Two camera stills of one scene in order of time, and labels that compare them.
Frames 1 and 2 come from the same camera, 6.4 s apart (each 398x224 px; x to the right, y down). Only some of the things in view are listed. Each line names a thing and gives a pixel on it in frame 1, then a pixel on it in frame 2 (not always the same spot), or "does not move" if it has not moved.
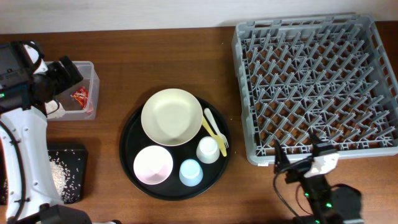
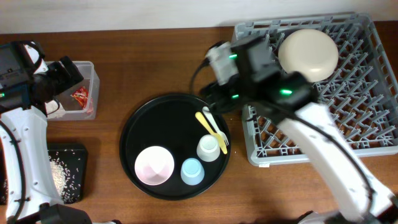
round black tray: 181,172 does not move
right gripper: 296,171 to 218,95
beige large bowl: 171,117 to 311,53
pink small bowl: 153,165 does not move
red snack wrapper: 81,96 does not move
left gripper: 67,81 does not move
